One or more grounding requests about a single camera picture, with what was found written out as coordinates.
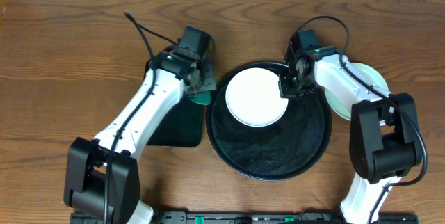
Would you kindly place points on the round black tray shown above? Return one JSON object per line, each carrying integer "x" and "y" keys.
{"x": 282, "y": 150}

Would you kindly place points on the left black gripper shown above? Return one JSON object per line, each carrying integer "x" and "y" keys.
{"x": 207, "y": 80}

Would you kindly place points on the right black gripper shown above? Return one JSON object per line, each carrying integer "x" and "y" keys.
{"x": 285, "y": 91}

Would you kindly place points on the white plate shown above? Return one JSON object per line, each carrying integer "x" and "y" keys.
{"x": 253, "y": 97}

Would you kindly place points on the pale green plate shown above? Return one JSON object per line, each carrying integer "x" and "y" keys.
{"x": 367, "y": 71}

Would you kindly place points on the green wavy sponge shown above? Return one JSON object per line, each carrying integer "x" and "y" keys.
{"x": 203, "y": 98}

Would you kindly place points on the dark green rectangular tray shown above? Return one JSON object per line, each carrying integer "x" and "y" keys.
{"x": 169, "y": 118}

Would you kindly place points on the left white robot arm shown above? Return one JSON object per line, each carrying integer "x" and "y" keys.
{"x": 102, "y": 178}

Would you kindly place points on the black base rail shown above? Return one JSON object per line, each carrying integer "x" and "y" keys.
{"x": 307, "y": 216}

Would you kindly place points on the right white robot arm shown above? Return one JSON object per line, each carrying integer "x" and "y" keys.
{"x": 386, "y": 148}

